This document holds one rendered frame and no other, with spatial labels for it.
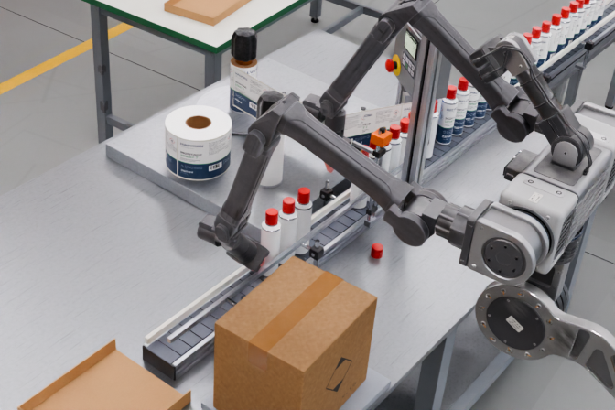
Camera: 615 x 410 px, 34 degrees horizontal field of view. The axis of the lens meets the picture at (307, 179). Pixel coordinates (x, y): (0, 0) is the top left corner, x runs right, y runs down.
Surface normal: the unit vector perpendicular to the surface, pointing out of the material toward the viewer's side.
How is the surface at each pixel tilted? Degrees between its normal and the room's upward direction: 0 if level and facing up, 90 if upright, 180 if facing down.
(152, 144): 0
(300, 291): 0
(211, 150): 90
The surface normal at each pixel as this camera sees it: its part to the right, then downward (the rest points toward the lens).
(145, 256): 0.07, -0.82
